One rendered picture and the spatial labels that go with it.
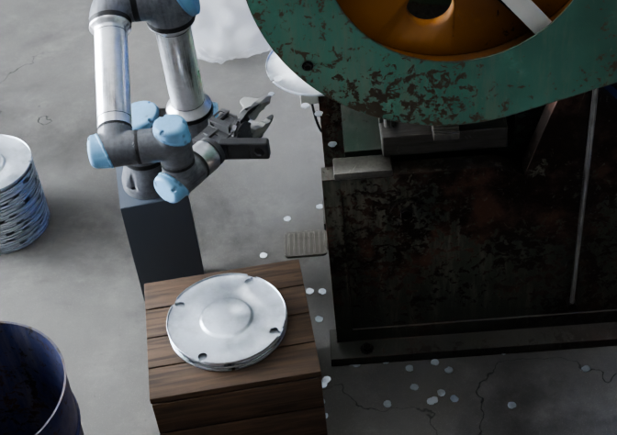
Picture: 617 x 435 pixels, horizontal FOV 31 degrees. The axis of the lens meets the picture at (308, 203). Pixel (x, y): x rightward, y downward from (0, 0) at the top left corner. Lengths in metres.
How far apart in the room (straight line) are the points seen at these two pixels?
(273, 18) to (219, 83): 1.96
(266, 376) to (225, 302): 0.24
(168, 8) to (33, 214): 1.18
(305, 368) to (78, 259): 1.12
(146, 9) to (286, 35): 0.51
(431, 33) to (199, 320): 0.93
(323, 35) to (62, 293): 1.53
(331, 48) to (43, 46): 2.44
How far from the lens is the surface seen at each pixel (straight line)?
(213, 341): 2.68
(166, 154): 2.41
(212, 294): 2.79
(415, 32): 2.29
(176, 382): 2.66
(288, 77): 2.75
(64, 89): 4.24
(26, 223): 3.59
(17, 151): 3.59
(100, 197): 3.72
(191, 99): 2.79
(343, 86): 2.26
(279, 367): 2.64
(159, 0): 2.59
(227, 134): 2.57
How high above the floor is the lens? 2.38
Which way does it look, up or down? 42 degrees down
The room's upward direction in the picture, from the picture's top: 6 degrees counter-clockwise
